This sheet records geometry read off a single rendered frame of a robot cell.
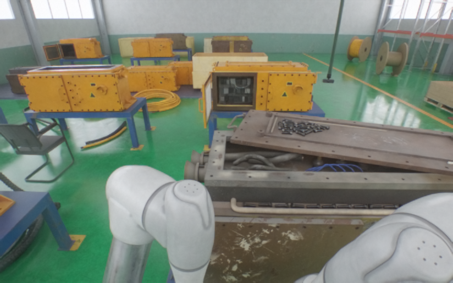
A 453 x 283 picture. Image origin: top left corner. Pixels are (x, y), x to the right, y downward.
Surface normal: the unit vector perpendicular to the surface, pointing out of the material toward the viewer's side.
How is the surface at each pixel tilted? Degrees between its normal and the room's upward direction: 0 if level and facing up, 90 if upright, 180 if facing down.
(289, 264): 90
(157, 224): 75
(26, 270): 0
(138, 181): 21
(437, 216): 12
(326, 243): 90
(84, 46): 90
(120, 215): 68
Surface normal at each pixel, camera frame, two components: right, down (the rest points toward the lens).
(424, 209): -0.29, -0.94
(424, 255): -0.01, -0.63
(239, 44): -0.03, 0.47
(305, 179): 0.00, -0.88
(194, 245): 0.33, 0.33
